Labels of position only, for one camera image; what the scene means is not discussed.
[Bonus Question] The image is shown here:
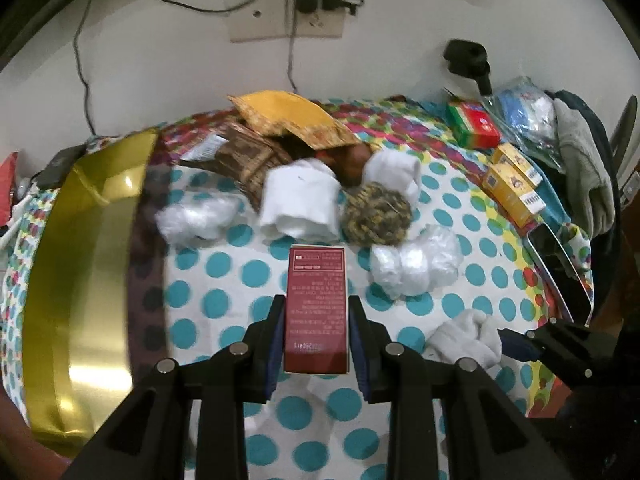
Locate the white sock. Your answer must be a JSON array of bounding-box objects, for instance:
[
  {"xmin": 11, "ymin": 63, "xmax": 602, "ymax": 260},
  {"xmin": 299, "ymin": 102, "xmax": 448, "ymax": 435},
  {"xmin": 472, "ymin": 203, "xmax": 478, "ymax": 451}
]
[
  {"xmin": 362, "ymin": 150, "xmax": 421, "ymax": 206},
  {"xmin": 423, "ymin": 309, "xmax": 502, "ymax": 370}
]

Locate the clear plastic bag bundle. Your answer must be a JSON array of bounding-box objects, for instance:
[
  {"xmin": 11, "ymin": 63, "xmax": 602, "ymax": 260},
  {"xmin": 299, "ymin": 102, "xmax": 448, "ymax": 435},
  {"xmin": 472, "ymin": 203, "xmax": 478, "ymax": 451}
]
[{"xmin": 370, "ymin": 226, "xmax": 463, "ymax": 300}]

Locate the dried flower ball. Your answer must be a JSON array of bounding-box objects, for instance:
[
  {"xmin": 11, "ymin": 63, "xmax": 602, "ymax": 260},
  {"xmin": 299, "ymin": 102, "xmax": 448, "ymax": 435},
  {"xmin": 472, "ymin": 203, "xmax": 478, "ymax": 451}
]
[{"xmin": 341, "ymin": 182, "xmax": 412, "ymax": 247}]

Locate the dark red rectangular box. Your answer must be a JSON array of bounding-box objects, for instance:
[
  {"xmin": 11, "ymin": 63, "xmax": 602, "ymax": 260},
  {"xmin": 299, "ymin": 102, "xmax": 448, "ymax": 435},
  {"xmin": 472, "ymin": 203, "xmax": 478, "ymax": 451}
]
[{"xmin": 283, "ymin": 244, "xmax": 349, "ymax": 375}]

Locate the white cloth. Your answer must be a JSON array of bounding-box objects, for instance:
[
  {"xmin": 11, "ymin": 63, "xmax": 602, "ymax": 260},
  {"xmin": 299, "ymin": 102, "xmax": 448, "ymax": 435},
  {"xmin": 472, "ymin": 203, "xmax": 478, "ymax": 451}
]
[{"xmin": 258, "ymin": 158, "xmax": 341, "ymax": 243}]

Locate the yellow snack bag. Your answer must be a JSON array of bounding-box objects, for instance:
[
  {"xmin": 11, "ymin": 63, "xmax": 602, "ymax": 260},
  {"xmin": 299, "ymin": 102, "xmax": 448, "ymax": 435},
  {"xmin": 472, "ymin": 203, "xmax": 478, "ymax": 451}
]
[{"xmin": 228, "ymin": 90, "xmax": 360, "ymax": 151}]

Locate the gold storage box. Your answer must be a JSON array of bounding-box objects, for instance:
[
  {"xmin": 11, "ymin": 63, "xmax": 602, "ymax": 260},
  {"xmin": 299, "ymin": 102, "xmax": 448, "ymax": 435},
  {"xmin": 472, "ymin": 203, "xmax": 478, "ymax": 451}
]
[{"xmin": 22, "ymin": 129, "xmax": 168, "ymax": 456}]

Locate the polka dot bed sheet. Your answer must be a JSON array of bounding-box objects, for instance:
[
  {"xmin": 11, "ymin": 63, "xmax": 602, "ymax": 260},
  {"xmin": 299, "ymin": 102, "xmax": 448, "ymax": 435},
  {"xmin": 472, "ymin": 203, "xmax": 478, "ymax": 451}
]
[{"xmin": 1, "ymin": 101, "xmax": 552, "ymax": 479}]

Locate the yellow carton front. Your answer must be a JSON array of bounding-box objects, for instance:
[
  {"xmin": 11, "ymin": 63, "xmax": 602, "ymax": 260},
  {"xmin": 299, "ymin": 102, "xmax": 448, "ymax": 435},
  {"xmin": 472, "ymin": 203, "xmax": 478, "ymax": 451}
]
[{"xmin": 483, "ymin": 162, "xmax": 546, "ymax": 228}]

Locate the yellow carton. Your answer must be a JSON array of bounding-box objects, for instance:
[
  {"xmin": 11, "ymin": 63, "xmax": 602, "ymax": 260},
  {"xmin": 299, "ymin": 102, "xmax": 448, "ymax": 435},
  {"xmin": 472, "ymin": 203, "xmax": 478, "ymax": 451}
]
[
  {"xmin": 483, "ymin": 162, "xmax": 546, "ymax": 228},
  {"xmin": 491, "ymin": 143, "xmax": 542, "ymax": 188}
]

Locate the yellow carton rear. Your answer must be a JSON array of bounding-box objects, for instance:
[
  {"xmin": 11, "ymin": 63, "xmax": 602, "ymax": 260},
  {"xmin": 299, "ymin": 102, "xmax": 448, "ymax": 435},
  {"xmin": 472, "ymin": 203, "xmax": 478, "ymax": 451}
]
[{"xmin": 491, "ymin": 143, "xmax": 542, "ymax": 188}]

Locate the grey glove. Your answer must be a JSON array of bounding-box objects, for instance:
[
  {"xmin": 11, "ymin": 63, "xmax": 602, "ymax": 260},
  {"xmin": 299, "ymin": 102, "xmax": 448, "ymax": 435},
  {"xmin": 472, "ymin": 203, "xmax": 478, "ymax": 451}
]
[{"xmin": 553, "ymin": 98, "xmax": 615, "ymax": 240}]

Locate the red green medicine box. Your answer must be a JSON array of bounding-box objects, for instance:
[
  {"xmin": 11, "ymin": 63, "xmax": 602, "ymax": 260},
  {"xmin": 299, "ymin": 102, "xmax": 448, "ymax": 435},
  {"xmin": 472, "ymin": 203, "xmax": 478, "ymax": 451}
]
[{"xmin": 446, "ymin": 101, "xmax": 501, "ymax": 150}]

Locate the clear bag with blue items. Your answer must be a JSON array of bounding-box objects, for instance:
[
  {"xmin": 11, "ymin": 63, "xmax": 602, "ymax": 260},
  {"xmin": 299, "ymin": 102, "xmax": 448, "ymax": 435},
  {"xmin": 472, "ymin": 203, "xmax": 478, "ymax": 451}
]
[{"xmin": 482, "ymin": 77, "xmax": 564, "ymax": 174}]

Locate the dark device on left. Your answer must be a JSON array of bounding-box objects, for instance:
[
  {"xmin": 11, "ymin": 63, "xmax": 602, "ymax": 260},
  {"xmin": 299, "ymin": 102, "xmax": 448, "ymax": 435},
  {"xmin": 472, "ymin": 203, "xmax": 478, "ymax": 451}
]
[{"xmin": 35, "ymin": 144, "xmax": 87, "ymax": 190}]

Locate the brown snack bag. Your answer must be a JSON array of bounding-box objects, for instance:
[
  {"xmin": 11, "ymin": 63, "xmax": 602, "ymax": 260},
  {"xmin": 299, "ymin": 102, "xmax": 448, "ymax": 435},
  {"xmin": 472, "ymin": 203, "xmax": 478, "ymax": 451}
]
[{"xmin": 180, "ymin": 122, "xmax": 293, "ymax": 211}]

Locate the red packet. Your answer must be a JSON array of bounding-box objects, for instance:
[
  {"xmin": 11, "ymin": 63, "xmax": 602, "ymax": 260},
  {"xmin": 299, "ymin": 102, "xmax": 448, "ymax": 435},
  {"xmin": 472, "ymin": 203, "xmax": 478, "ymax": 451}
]
[{"xmin": 0, "ymin": 152, "xmax": 18, "ymax": 226}]

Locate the adapter black cable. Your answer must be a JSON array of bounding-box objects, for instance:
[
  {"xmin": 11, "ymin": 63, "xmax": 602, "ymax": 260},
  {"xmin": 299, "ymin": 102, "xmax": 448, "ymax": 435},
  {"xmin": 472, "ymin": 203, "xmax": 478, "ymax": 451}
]
[{"xmin": 286, "ymin": 8, "xmax": 300, "ymax": 96}]

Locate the black plug with cable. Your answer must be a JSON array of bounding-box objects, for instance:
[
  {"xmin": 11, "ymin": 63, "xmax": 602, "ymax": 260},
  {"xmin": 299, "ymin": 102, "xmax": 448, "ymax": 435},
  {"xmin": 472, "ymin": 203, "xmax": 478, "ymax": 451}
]
[{"xmin": 321, "ymin": 0, "xmax": 366, "ymax": 16}]

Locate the wall socket plate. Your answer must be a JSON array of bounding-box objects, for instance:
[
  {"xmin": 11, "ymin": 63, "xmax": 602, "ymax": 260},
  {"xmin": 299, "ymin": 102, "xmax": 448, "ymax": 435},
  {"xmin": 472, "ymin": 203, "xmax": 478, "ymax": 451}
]
[{"xmin": 224, "ymin": 0, "xmax": 345, "ymax": 44}]

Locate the long black cable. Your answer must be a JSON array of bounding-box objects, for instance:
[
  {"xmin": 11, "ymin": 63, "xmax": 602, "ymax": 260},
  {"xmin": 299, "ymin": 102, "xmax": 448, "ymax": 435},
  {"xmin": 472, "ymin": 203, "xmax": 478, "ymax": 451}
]
[{"xmin": 72, "ymin": 0, "xmax": 302, "ymax": 137}]

